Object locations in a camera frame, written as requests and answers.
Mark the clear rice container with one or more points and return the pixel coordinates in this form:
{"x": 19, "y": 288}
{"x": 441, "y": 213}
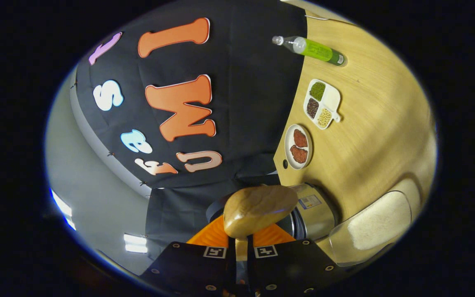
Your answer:
{"x": 340, "y": 243}

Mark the white plate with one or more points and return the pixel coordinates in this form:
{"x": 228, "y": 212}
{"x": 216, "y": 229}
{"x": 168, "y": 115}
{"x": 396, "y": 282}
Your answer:
{"x": 288, "y": 144}

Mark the rice cooker with black lid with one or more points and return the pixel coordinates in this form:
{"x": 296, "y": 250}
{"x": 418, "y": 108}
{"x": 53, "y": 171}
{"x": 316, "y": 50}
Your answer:
{"x": 316, "y": 214}

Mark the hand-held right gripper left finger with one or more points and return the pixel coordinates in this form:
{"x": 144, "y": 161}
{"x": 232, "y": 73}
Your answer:
{"x": 188, "y": 268}

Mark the white rice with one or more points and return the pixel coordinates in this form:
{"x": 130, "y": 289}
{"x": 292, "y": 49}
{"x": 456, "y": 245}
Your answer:
{"x": 377, "y": 222}

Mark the black backdrop cloth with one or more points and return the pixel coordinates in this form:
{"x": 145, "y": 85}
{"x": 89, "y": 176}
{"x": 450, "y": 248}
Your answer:
{"x": 241, "y": 123}

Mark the wooden spoon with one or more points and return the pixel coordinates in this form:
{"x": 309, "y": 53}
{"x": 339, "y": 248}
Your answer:
{"x": 258, "y": 208}

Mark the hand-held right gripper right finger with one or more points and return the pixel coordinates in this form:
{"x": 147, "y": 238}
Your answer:
{"x": 295, "y": 268}

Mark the white divided bean dish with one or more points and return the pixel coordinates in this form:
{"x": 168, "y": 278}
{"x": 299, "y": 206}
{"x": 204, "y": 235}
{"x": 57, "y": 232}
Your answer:
{"x": 331, "y": 99}

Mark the green label water bottle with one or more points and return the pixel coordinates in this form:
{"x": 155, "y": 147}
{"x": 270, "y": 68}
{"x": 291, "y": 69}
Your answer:
{"x": 318, "y": 50}

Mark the brown meat piece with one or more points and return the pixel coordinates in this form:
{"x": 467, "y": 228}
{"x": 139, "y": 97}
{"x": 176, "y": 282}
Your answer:
{"x": 299, "y": 154}
{"x": 300, "y": 138}

